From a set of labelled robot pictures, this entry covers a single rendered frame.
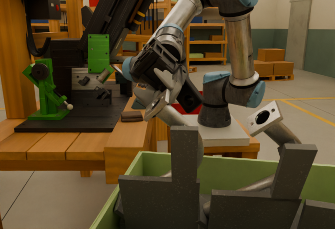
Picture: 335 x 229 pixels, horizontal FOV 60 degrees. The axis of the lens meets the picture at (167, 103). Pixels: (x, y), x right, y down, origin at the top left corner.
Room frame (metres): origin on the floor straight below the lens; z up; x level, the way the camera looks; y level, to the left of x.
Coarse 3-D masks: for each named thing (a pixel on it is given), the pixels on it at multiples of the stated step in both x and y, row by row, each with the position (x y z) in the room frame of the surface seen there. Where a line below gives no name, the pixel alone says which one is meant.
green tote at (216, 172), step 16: (144, 160) 0.77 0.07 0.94; (160, 160) 0.77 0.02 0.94; (208, 160) 0.74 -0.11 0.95; (224, 160) 0.74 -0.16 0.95; (240, 160) 0.73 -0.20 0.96; (256, 160) 0.72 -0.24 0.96; (272, 160) 0.72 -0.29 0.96; (208, 176) 0.74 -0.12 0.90; (224, 176) 0.73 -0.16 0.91; (240, 176) 0.73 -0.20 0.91; (256, 176) 0.72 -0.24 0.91; (320, 176) 0.69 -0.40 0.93; (208, 192) 0.74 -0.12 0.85; (304, 192) 0.70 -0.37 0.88; (320, 192) 0.69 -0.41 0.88; (112, 208) 0.53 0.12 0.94; (96, 224) 0.46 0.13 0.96; (112, 224) 0.53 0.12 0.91
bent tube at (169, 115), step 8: (160, 96) 0.48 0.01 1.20; (168, 96) 0.47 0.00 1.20; (152, 104) 0.49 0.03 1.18; (160, 104) 0.45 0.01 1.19; (152, 112) 0.46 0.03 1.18; (160, 112) 0.46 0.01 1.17; (168, 112) 0.47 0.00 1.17; (176, 112) 0.48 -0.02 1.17; (168, 120) 0.47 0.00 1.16; (176, 120) 0.47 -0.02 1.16; (184, 120) 0.48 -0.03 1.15; (200, 136) 0.49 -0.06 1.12; (200, 144) 0.48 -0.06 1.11; (200, 152) 0.49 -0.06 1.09; (200, 160) 0.49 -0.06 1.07; (160, 176) 0.53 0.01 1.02; (168, 176) 0.52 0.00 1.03
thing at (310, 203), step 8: (312, 200) 0.42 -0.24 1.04; (304, 208) 0.42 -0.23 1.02; (312, 208) 0.41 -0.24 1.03; (320, 208) 0.41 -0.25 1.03; (328, 208) 0.40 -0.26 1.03; (304, 216) 0.42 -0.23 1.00; (312, 216) 0.42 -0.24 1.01; (320, 216) 0.41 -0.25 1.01; (328, 216) 0.41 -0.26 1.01; (304, 224) 0.43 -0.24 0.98; (312, 224) 0.43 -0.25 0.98; (320, 224) 0.42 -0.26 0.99; (328, 224) 0.42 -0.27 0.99
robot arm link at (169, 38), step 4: (160, 36) 0.70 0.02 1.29; (164, 36) 0.69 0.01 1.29; (168, 36) 0.69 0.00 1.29; (172, 36) 0.70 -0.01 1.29; (160, 40) 0.67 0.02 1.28; (164, 40) 0.67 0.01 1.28; (168, 40) 0.67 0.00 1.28; (172, 40) 0.67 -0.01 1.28; (176, 40) 0.69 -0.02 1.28; (176, 44) 0.67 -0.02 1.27; (180, 44) 0.70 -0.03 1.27; (180, 48) 0.68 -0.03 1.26; (180, 52) 0.67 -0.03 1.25; (180, 60) 0.68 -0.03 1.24
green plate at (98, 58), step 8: (88, 40) 1.61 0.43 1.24; (96, 40) 1.61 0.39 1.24; (104, 40) 1.61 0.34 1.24; (88, 48) 1.60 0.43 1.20; (96, 48) 1.60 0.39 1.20; (104, 48) 1.60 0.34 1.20; (88, 56) 1.59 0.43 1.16; (96, 56) 1.59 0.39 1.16; (104, 56) 1.59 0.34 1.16; (88, 64) 1.58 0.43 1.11; (96, 64) 1.58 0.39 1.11; (104, 64) 1.58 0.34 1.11; (88, 72) 1.57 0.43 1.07; (96, 72) 1.57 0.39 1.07
